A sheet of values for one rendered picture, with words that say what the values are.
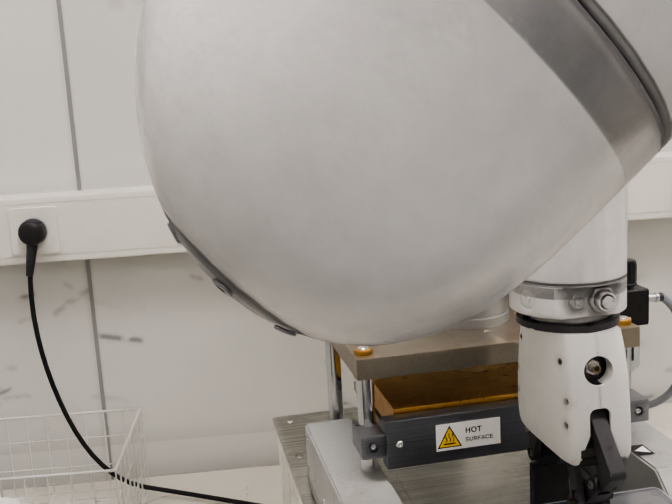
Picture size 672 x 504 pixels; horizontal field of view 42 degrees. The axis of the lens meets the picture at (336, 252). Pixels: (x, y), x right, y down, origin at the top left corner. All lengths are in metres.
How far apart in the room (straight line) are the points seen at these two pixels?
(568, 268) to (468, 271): 0.45
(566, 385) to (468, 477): 0.35
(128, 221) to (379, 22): 1.18
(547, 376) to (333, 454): 0.27
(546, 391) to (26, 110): 0.95
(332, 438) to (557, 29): 0.75
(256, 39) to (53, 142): 1.22
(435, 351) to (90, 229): 0.69
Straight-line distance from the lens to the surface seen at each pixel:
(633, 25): 0.17
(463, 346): 0.79
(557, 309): 0.63
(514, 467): 0.99
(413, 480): 0.96
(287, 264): 0.17
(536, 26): 0.16
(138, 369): 1.43
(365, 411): 0.79
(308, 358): 1.42
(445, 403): 0.81
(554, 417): 0.66
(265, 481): 1.40
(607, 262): 0.63
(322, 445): 0.88
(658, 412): 1.53
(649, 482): 0.85
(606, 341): 0.64
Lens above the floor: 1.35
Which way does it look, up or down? 11 degrees down
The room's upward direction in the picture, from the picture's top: 3 degrees counter-clockwise
